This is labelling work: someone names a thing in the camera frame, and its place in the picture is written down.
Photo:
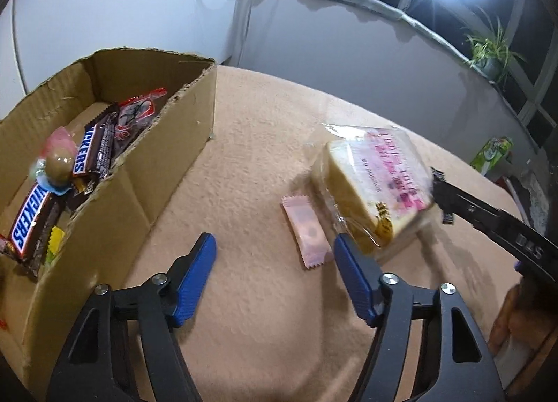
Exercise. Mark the person's right hand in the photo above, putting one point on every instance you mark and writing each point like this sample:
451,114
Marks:
512,323

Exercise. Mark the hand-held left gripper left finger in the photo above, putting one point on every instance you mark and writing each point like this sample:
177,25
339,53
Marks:
196,280

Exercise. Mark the cardboard box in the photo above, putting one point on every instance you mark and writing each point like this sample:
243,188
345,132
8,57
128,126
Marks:
144,175

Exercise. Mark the clear red-edged snack packet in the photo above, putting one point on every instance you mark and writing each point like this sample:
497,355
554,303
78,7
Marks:
135,112

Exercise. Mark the green carton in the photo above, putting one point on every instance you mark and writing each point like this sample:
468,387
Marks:
490,155

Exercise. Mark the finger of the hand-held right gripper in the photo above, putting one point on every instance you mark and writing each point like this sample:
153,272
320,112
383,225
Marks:
448,218
466,203

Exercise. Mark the brown chocolate bar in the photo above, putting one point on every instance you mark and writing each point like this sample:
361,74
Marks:
85,153
30,223

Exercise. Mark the round candy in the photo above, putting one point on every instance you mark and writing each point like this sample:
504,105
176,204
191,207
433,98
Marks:
59,166

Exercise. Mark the potted green plant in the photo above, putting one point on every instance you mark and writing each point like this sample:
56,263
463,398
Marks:
490,66

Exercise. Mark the packaged sliced bread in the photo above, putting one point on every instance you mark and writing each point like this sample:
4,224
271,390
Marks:
362,184

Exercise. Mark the small yellow candy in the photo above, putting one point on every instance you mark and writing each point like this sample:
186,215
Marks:
56,239

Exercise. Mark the white cabinet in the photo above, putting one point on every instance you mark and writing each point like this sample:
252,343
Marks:
109,5

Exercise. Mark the pink candy packet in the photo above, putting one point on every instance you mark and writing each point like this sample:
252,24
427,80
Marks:
307,232

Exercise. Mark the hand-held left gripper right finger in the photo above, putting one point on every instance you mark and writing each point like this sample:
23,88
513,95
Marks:
353,280

